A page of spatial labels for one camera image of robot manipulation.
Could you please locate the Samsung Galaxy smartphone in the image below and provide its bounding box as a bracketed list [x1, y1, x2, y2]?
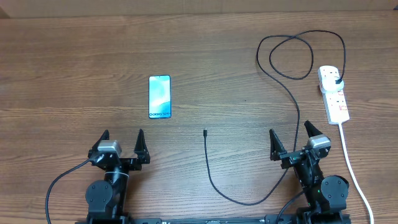
[149, 75, 172, 119]

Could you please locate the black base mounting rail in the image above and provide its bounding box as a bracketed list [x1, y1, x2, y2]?
[75, 215, 351, 224]

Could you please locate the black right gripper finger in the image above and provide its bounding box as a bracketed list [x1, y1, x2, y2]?
[269, 129, 287, 161]
[304, 120, 322, 138]

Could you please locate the white power strip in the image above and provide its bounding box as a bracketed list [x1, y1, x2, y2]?
[317, 65, 351, 126]

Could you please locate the white charger plug adapter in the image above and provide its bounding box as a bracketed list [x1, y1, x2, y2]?
[319, 76, 345, 94]

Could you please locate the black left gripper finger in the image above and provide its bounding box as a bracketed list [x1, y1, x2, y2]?
[134, 129, 150, 164]
[90, 129, 109, 152]

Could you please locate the brown cardboard backdrop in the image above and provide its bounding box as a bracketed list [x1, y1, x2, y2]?
[1, 0, 397, 19]

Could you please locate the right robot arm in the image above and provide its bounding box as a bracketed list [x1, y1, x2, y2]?
[264, 121, 351, 224]

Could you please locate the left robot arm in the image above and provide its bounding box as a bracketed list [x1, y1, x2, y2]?
[85, 130, 150, 223]

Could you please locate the white power strip cord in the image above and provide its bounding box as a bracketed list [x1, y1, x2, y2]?
[337, 122, 375, 224]

